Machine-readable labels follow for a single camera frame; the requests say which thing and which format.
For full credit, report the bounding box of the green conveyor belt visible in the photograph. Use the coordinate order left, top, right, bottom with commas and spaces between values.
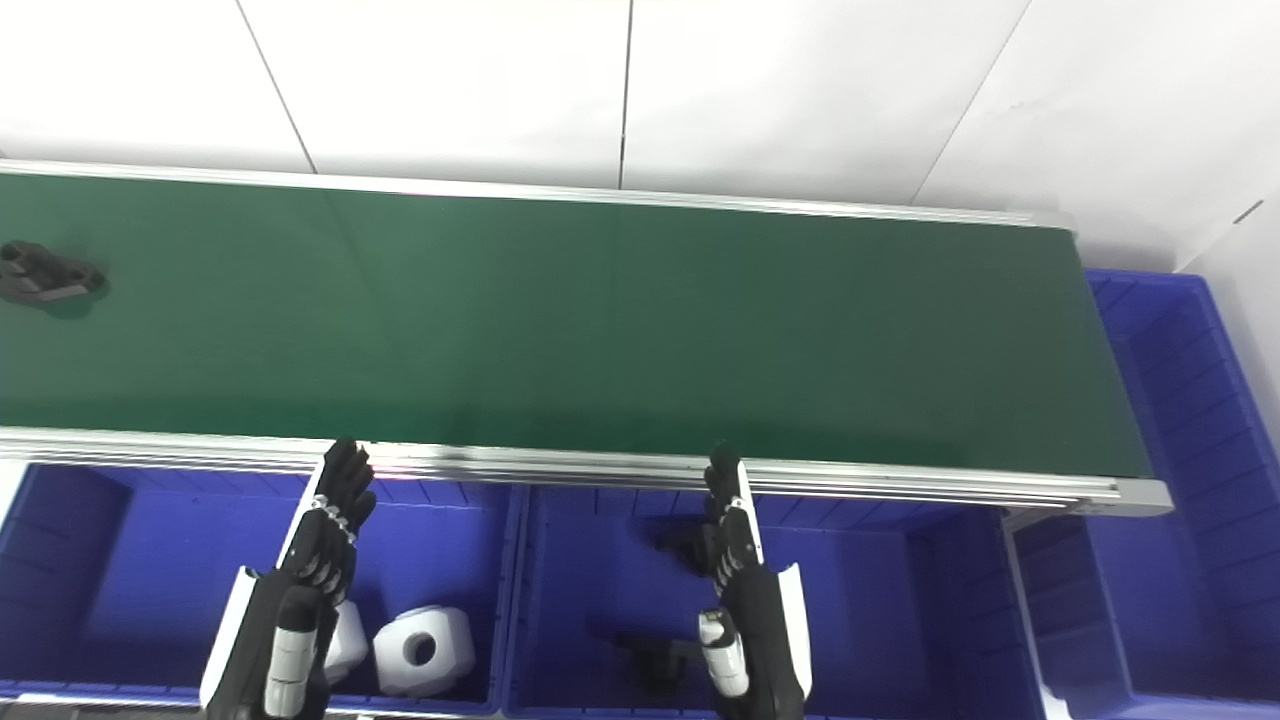
0, 158, 1174, 518
0, 172, 1154, 480

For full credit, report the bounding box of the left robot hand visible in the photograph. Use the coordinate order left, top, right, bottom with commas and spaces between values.
199, 438, 378, 720

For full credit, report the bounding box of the black flanged machine part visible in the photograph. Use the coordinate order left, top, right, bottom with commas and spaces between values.
0, 240, 107, 307

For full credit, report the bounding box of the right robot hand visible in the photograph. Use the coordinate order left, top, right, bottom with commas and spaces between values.
697, 444, 814, 720

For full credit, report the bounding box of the blue bin with black parts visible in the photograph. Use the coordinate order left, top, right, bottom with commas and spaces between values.
503, 484, 1046, 720

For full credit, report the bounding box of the white block part with hole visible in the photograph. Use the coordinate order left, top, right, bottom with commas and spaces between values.
373, 604, 477, 699
322, 598, 370, 687

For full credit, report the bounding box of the blue bin with white parts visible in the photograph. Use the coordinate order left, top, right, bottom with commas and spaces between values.
0, 462, 528, 717

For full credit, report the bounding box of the empty blue bin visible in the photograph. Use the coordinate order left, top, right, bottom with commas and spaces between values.
1008, 268, 1280, 720

